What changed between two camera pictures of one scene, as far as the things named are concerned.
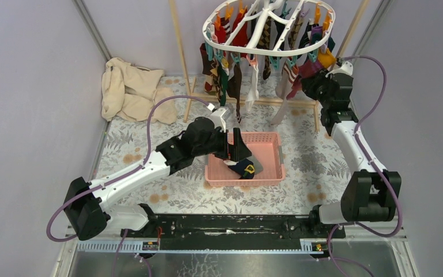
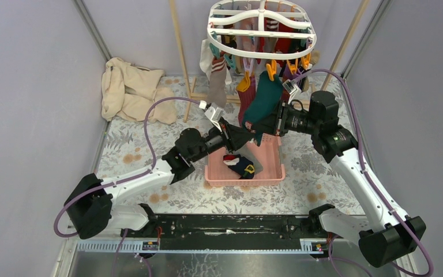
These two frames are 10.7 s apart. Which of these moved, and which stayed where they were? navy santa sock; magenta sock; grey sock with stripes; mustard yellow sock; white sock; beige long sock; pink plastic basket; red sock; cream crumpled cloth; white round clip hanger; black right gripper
Moved: mustard yellow sock; white sock; red sock; magenta sock; white round clip hanger; beige long sock; black right gripper
Stayed: pink plastic basket; grey sock with stripes; navy santa sock; cream crumpled cloth
